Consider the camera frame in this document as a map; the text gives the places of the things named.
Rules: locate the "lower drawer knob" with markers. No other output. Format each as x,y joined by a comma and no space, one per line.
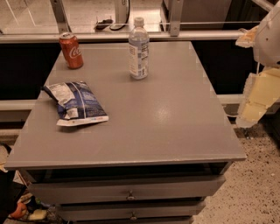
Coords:
133,217

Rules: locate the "metal railing frame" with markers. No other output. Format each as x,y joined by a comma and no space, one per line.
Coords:
42,21

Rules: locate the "drawer knob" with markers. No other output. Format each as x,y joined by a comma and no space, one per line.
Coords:
130,196
133,217

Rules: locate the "top drawer knob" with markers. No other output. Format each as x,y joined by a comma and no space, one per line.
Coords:
130,196

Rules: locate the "clear blue-label plastic bottle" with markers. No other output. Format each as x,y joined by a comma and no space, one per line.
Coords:
139,50

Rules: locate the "grey drawer cabinet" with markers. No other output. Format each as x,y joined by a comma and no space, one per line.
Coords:
167,139

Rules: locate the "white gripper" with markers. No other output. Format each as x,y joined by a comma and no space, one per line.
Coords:
269,40

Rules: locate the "blue chip bag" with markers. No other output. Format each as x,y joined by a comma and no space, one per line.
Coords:
76,104

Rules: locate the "clutter pile on floor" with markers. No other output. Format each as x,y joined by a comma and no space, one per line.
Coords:
11,205

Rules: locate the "dark object behind glass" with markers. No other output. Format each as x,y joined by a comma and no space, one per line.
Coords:
100,25

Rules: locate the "red coca-cola can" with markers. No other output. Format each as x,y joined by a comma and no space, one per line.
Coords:
70,47

